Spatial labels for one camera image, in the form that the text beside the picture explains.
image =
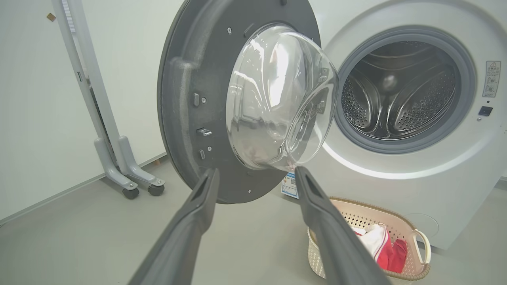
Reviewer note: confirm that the grey wheeled metal stand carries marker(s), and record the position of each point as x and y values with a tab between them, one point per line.
103	118

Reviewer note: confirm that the white front-load washing machine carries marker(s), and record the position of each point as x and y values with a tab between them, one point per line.
455	178

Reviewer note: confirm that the blue energy label sticker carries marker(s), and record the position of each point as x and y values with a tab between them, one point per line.
290	186

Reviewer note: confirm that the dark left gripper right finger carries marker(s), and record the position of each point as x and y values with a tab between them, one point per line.
336	245

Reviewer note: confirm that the white garment with red trim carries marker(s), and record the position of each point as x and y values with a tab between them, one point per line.
372	239

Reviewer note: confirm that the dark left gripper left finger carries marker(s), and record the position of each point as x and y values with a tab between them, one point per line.
186	245

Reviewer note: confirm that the grey warning sticker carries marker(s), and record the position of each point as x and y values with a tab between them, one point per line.
491	79

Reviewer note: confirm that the small brown wall patch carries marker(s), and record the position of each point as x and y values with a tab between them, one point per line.
51	17

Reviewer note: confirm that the white oval filter access cover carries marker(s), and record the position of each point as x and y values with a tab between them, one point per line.
424	225

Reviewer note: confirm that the stainless steel washing machine drum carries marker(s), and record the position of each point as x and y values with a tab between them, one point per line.
400	99

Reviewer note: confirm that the cream perforated laundry basket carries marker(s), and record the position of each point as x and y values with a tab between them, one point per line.
412	273

